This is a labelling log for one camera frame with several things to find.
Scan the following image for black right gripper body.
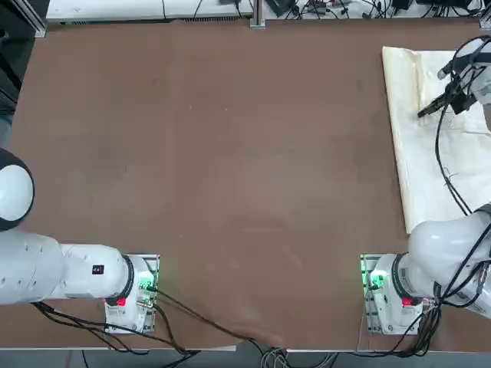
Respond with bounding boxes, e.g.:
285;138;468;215
445;77;473;102

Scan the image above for cream tablecloth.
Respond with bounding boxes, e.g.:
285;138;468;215
381;44;491;235

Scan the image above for black large power brick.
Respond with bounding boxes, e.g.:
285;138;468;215
416;0;484;7

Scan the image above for black cabinet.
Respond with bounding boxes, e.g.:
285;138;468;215
0;0;24;116

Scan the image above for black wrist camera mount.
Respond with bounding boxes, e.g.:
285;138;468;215
451;94;476;115

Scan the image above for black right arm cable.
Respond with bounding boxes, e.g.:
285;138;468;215
433;36;491;357

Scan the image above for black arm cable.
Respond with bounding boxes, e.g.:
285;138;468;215
433;36;491;357
32;287;285;353

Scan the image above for grey white cable bundle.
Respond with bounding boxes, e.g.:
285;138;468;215
259;344;341;368

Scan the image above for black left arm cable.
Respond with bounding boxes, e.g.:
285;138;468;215
32;287;285;353

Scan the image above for aluminium profile rail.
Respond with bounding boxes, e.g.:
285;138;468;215
10;0;49;38

